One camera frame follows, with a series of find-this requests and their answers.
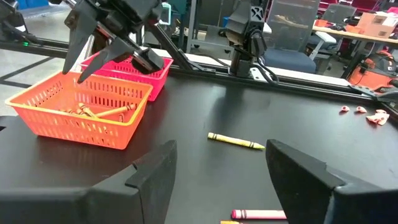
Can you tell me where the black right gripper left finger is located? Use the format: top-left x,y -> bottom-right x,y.
0,139 -> 178,224

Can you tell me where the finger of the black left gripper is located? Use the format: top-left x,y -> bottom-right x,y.
62,9 -> 98,75
76,37 -> 136,84

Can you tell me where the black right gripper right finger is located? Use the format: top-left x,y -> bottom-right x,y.
266,139 -> 398,224

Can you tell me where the orange crayon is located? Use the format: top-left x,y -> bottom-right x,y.
76,102 -> 98,119
95,103 -> 137,119

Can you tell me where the black diagonal strut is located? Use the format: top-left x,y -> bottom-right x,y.
146,23 -> 193,71

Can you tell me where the pink plastic basket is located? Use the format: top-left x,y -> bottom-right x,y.
80,51 -> 174,103

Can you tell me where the orange plastic basket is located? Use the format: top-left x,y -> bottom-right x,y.
4,70 -> 154,151

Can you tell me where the red crayon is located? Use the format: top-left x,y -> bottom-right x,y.
230,208 -> 287,220

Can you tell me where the peach crayon piece cluster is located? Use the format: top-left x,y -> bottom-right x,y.
366,108 -> 391,126

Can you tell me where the yellow crayon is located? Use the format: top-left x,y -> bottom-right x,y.
207,132 -> 266,151

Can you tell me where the orange shop vacuum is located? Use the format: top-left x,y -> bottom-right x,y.
348,49 -> 398,93

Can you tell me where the wooden background table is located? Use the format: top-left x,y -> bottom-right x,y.
312,26 -> 398,44

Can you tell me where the cardboard box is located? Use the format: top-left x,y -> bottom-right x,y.
357,11 -> 398,39

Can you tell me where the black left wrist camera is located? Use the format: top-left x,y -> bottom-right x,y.
131,48 -> 165,75

